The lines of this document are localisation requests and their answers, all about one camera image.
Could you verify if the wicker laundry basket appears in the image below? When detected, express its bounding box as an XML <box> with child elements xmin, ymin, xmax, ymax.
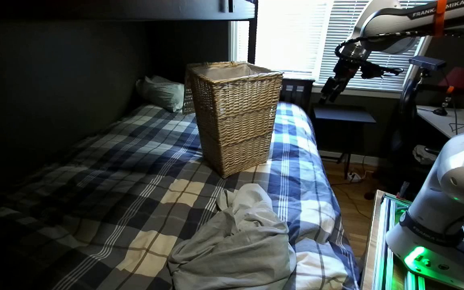
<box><xmin>184</xmin><ymin>60</ymin><xmax>286</xmax><ymax>179</ymax></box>

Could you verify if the metal robot mounting platform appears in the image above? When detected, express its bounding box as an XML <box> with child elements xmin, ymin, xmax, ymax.
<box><xmin>360</xmin><ymin>189</ymin><xmax>464</xmax><ymax>290</ymax></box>

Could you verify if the large grey cloth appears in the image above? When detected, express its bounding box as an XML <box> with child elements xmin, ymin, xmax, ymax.
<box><xmin>167</xmin><ymin>206</ymin><xmax>299</xmax><ymax>290</ymax></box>

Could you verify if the orange velcro strap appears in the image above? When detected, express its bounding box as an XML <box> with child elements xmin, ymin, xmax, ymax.
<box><xmin>434</xmin><ymin>0</ymin><xmax>450</xmax><ymax>37</ymax></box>

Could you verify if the blue plaid bed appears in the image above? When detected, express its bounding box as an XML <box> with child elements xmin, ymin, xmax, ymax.
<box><xmin>0</xmin><ymin>102</ymin><xmax>363</xmax><ymax>290</ymax></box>

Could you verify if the crumpled grey pillow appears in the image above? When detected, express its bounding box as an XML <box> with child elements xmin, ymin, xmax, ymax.
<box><xmin>134</xmin><ymin>74</ymin><xmax>188</xmax><ymax>114</ymax></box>

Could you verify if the black nightstand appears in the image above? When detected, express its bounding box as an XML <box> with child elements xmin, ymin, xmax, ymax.
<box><xmin>279</xmin><ymin>74</ymin><xmax>318</xmax><ymax>116</ymax></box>

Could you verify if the white desk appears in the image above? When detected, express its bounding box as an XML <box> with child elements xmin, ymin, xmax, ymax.
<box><xmin>415</xmin><ymin>103</ymin><xmax>464</xmax><ymax>142</ymax></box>

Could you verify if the small light grey cloth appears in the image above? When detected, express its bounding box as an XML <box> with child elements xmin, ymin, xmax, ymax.
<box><xmin>215</xmin><ymin>182</ymin><xmax>291</xmax><ymax>232</ymax></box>

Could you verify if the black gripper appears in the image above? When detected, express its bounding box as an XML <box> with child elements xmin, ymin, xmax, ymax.
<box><xmin>320</xmin><ymin>42</ymin><xmax>368</xmax><ymax>105</ymax></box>

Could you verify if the black side table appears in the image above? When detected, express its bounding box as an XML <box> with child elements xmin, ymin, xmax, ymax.
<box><xmin>312</xmin><ymin>103</ymin><xmax>379</xmax><ymax>166</ymax></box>

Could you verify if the dark bunk bed frame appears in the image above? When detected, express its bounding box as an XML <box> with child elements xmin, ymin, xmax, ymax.
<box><xmin>0</xmin><ymin>0</ymin><xmax>260</xmax><ymax>64</ymax></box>

